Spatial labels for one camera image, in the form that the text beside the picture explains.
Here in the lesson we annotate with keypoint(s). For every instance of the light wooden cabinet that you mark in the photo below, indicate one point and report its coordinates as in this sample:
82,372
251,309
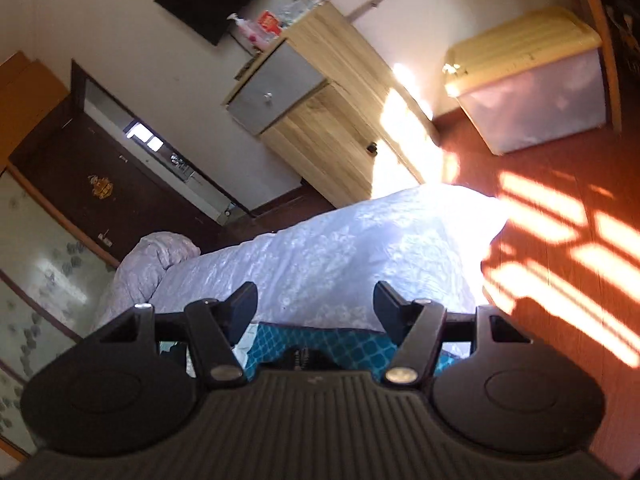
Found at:
325,125

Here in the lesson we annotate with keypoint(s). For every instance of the wardrobe with frosted glass doors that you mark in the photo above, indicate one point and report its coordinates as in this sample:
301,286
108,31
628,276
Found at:
35,270

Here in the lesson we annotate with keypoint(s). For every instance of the white pump bottle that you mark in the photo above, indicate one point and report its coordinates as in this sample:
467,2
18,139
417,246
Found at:
245,30

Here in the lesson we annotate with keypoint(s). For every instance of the black pants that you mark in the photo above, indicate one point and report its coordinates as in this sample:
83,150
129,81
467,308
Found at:
320,358

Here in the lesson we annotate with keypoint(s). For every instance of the clear storage box yellow lid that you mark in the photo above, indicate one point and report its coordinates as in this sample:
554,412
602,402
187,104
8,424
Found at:
535,90

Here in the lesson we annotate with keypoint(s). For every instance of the teal patterned blanket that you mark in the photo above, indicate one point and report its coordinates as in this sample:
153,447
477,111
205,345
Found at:
360,350

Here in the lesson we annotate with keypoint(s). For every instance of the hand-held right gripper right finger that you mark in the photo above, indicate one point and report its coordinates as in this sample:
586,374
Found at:
390,305

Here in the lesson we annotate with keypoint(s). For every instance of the red packet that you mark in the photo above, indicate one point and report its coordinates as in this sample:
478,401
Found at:
269,22

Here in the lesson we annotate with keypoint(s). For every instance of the white floral quilt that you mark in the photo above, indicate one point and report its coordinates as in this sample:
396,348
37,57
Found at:
340,255

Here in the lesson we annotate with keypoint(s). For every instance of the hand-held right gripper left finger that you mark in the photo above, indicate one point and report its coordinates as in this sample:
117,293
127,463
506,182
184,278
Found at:
244,305

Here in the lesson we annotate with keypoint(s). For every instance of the dark brown door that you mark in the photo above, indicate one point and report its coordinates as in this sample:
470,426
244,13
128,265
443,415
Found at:
100,180

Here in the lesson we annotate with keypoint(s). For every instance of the curved wooden furniture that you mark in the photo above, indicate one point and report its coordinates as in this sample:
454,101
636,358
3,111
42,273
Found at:
607,35

